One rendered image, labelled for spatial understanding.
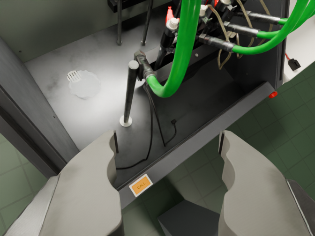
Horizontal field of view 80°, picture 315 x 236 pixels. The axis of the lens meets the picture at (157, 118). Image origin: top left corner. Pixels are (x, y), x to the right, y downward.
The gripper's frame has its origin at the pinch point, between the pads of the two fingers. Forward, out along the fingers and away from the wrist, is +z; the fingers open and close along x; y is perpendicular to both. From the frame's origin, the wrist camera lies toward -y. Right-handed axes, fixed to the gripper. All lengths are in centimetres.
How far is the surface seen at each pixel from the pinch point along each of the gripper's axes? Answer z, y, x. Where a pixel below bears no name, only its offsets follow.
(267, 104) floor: 156, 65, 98
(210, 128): 36.8, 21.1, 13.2
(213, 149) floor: 116, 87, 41
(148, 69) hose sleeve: 18.8, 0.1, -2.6
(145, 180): 23.0, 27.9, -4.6
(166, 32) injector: 33.1, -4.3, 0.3
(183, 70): 6.2, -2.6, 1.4
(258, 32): 35.5, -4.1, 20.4
